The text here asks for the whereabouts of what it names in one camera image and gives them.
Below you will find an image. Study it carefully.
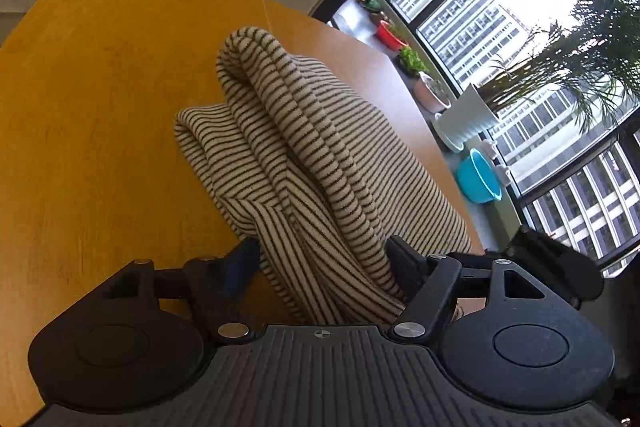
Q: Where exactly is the pink plastic basin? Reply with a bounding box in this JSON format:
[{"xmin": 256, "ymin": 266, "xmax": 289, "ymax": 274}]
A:
[{"xmin": 412, "ymin": 72, "xmax": 451, "ymax": 114}]

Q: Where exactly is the blue plastic basin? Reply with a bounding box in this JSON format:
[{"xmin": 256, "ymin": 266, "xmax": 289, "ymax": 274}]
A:
[{"xmin": 454, "ymin": 148, "xmax": 502, "ymax": 205}]

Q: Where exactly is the red plastic basin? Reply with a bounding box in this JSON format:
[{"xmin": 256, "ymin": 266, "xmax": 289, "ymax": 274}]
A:
[{"xmin": 375, "ymin": 20, "xmax": 408, "ymax": 53}]

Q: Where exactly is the beige striped knit sweater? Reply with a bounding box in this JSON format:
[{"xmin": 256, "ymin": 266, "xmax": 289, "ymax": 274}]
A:
[{"xmin": 175, "ymin": 27, "xmax": 472, "ymax": 325}]

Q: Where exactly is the green palm plant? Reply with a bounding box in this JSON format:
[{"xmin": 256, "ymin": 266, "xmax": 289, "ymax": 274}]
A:
[{"xmin": 477, "ymin": 0, "xmax": 639, "ymax": 133}]

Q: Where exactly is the green plants tray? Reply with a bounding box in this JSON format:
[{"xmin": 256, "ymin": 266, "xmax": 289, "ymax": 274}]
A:
[{"xmin": 396, "ymin": 46, "xmax": 427, "ymax": 77}]

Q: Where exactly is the white ribbed plant pot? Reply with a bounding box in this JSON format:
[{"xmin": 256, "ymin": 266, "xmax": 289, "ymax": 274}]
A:
[{"xmin": 433, "ymin": 86, "xmax": 499, "ymax": 153}]

